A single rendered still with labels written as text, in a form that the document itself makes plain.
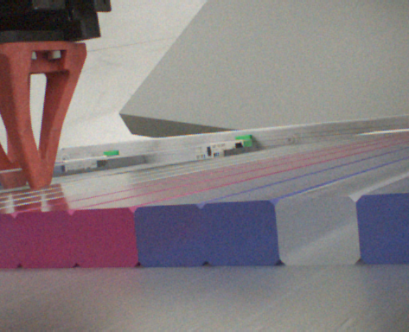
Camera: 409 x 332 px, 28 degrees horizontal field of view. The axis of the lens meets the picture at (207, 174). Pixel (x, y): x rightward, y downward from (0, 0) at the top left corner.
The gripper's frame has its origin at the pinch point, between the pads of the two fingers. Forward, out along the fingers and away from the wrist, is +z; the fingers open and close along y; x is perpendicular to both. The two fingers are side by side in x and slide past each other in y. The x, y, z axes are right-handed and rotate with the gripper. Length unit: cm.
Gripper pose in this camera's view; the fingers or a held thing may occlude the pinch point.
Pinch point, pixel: (25, 173)
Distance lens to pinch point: 44.2
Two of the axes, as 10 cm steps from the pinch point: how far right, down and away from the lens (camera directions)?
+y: 8.9, -0.8, -4.4
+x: 4.3, -1.6, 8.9
